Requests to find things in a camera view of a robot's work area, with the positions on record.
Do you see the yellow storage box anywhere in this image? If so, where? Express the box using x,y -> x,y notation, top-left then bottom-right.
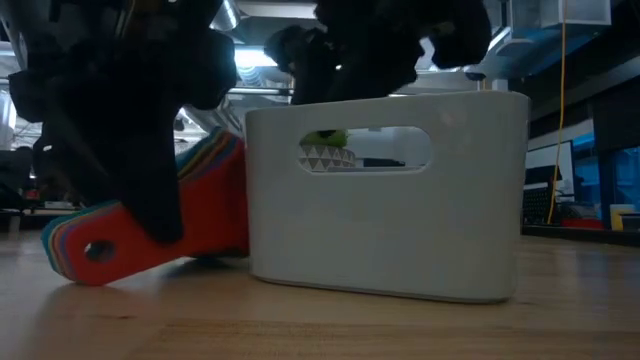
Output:
608,203 -> 640,232

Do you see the white plastic basket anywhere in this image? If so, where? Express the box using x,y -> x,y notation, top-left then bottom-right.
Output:
244,91 -> 531,305

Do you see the succulent plant in white pot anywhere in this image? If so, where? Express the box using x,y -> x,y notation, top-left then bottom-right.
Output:
298,128 -> 357,173

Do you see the red measuring cup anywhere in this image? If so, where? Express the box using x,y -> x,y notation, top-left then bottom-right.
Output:
63,139 -> 251,287

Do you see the yellow measuring cup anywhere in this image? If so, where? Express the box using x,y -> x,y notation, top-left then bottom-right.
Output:
44,130 -> 237,282

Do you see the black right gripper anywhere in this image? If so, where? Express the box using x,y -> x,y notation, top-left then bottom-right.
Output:
264,0 -> 494,106

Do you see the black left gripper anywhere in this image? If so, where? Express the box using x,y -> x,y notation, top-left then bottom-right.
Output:
7,0 -> 239,245

